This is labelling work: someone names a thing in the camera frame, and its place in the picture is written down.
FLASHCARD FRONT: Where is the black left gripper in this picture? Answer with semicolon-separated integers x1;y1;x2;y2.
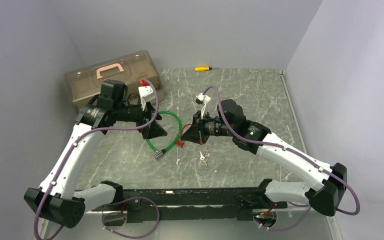
114;96;168;139

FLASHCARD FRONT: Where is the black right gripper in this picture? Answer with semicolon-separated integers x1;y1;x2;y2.
181;109;236;145

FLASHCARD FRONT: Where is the red cable padlock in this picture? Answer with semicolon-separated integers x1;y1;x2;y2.
175;123;192;148

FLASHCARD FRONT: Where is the green cable lock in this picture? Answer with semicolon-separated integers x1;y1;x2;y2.
145;110;184;161

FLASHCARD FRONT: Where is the bunch of small keys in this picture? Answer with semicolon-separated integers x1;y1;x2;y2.
199;150;210;168

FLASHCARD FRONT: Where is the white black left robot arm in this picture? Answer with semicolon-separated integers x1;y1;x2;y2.
24;78;166;230

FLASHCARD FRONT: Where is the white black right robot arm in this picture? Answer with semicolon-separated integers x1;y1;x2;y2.
180;99;347;217

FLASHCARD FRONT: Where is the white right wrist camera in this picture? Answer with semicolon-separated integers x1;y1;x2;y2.
195;93;211;119

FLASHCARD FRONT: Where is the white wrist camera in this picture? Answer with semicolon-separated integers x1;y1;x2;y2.
138;78;155;111
195;93;211;119

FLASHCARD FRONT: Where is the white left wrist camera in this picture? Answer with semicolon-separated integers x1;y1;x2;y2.
138;78;155;111

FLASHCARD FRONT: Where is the yellow handled screwdriver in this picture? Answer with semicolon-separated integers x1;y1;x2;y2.
194;66;213;72

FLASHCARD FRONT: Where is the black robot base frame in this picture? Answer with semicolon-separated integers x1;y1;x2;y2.
95;187;288;223

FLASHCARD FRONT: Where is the brown translucent toolbox pink handle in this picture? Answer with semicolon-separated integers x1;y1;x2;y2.
64;50;164;110

